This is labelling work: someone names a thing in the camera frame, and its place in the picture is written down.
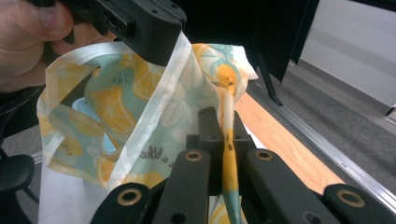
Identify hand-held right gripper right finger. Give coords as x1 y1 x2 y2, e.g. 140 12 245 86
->
232 111 257 189

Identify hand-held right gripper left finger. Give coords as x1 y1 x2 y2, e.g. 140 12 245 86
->
186 106 226 196

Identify orange floral fabric bag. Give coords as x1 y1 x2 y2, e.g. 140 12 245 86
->
36 31 260 224

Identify black tripod stand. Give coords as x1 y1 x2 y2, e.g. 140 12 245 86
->
255 50 284 107

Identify black curtain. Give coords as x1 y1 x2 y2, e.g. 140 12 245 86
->
172 0 320 84

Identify white partition panel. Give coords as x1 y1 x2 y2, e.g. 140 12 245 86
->
290 0 396 108

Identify metal floor rail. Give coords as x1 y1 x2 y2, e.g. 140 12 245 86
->
246 80 396 216

